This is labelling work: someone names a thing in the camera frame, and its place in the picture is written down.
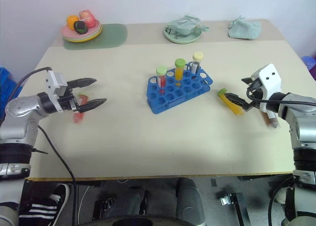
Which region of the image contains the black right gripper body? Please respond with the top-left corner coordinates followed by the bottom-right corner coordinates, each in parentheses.
top-left (245, 78), bottom-right (265, 103)

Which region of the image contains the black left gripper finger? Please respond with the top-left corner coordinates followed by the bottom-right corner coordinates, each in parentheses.
top-left (78, 97), bottom-right (108, 113)
top-left (67, 78), bottom-right (98, 90)

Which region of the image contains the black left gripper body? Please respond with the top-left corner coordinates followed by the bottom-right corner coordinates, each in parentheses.
top-left (58, 83), bottom-right (84, 113)

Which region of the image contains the orange tube with green cap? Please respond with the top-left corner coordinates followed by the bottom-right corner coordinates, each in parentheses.
top-left (217, 88), bottom-right (245, 116)
top-left (174, 58), bottom-right (186, 88)

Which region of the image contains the brown tube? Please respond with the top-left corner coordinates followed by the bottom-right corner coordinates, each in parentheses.
top-left (261, 110), bottom-right (281, 130)

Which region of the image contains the clear tube with yellow cap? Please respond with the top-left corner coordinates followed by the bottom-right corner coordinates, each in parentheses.
top-left (192, 52), bottom-right (204, 76)

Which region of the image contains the blue test tube rack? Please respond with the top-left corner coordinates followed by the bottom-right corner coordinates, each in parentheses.
top-left (146, 61), bottom-right (214, 115)

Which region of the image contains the red tube with green cap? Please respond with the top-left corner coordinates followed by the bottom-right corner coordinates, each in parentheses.
top-left (156, 65), bottom-right (169, 95)

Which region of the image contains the yellow plate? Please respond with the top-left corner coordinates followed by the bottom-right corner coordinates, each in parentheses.
top-left (63, 28), bottom-right (103, 43)

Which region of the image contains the light green plate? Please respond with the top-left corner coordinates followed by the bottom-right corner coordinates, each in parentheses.
top-left (62, 24), bottom-right (103, 41)

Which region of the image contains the pink plate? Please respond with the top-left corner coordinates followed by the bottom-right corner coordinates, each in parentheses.
top-left (61, 19), bottom-right (102, 39)

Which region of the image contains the mint green crumpled cloth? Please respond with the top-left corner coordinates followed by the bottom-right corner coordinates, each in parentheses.
top-left (227, 15), bottom-right (262, 41)

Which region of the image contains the black and green toy fruit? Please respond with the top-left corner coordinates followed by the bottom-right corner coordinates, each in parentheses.
top-left (73, 20), bottom-right (89, 35)

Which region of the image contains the green placemat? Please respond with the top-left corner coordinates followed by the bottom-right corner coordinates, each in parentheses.
top-left (62, 23), bottom-right (129, 51)

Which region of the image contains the purple and blue container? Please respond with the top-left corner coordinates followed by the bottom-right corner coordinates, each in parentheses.
top-left (301, 55), bottom-right (316, 83)

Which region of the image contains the blue plastic crate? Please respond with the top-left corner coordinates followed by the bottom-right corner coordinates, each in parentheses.
top-left (0, 67), bottom-right (25, 106)

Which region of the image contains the orange toy fruit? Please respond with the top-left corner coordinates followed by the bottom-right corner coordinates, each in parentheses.
top-left (66, 15), bottom-right (80, 31)

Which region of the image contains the pink red toy fruit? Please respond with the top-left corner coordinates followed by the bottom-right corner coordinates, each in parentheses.
top-left (79, 10), bottom-right (97, 29)

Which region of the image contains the mint green plate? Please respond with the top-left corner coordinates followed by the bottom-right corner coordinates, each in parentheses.
top-left (162, 25), bottom-right (201, 45)

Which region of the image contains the dark grey rounded shape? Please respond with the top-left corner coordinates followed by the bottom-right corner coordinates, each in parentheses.
top-left (176, 177), bottom-right (206, 226)
top-left (108, 185), bottom-right (151, 217)

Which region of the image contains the black shoe with white stripes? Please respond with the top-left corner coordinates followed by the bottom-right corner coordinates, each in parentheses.
top-left (18, 183), bottom-right (71, 226)

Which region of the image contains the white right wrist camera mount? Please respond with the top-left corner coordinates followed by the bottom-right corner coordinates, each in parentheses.
top-left (250, 63), bottom-right (282, 113)

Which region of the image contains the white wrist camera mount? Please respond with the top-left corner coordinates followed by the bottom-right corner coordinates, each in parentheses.
top-left (44, 70), bottom-right (69, 112)
top-left (250, 63), bottom-right (282, 113)

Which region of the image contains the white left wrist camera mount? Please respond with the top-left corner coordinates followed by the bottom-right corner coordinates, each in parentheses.
top-left (44, 70), bottom-right (69, 112)

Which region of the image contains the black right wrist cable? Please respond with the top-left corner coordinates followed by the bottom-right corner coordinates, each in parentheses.
top-left (246, 86), bottom-right (316, 106)

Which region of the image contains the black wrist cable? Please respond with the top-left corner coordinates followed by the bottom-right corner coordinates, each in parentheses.
top-left (15, 67), bottom-right (53, 98)
top-left (246, 86), bottom-right (316, 106)

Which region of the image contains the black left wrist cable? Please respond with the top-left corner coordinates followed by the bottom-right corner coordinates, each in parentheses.
top-left (15, 67), bottom-right (53, 98)

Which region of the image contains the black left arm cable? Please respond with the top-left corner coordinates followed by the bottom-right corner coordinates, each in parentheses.
top-left (37, 125), bottom-right (77, 226)

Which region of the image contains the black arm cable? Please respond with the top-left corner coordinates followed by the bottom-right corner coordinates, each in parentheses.
top-left (37, 125), bottom-right (77, 226)
top-left (268, 176), bottom-right (297, 226)

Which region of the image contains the thin white cable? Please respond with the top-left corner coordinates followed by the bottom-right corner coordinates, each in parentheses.
top-left (78, 185), bottom-right (90, 220)

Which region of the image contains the black metal frame with bracket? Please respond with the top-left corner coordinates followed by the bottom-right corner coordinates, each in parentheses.
top-left (216, 192), bottom-right (250, 226)

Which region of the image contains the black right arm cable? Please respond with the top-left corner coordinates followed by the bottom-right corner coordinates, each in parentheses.
top-left (268, 176), bottom-right (297, 226)

